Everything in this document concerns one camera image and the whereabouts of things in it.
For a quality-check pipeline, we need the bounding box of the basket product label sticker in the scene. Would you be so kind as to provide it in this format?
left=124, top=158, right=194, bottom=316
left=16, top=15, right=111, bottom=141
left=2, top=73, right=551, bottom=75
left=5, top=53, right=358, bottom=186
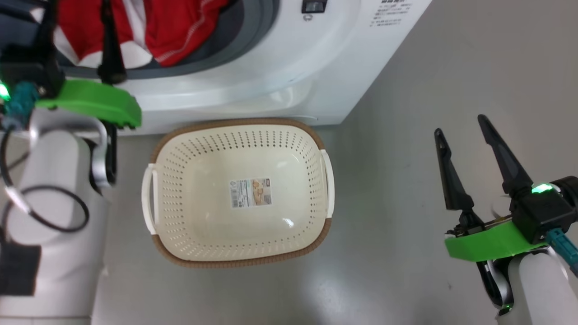
left=230, top=178, right=273, bottom=209

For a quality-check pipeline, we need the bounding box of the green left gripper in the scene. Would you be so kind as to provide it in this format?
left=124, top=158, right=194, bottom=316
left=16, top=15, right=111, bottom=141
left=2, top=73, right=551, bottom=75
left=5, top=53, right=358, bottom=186
left=32, top=0, right=142, bottom=129

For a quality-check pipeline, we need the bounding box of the red and white garment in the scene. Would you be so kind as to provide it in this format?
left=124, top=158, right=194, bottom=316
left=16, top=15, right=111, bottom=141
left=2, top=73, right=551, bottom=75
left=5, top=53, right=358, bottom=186
left=56, top=0, right=231, bottom=68

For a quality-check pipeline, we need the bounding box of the grey rubber door gasket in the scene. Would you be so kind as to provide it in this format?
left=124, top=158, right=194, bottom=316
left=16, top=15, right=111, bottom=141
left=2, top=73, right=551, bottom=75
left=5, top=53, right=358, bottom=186
left=68, top=0, right=280, bottom=79

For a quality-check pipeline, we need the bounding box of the left black cable teal plug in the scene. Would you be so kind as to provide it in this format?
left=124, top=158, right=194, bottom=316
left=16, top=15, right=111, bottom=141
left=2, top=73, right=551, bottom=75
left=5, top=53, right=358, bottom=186
left=0, top=81, right=89, bottom=233

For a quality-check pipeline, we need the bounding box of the white washing machine body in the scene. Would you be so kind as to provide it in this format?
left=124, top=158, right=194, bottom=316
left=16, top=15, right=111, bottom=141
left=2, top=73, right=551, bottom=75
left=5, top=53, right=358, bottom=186
left=0, top=0, right=434, bottom=136

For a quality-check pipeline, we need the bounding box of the cream perforated laundry basket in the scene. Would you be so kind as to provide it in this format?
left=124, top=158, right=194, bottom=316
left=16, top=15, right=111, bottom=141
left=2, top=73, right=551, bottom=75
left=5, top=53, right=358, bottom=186
left=141, top=118, right=335, bottom=269

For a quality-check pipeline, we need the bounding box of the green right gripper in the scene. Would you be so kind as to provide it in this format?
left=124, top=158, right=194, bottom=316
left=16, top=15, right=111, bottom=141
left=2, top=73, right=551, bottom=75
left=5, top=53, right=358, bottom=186
left=434, top=115, right=549, bottom=262

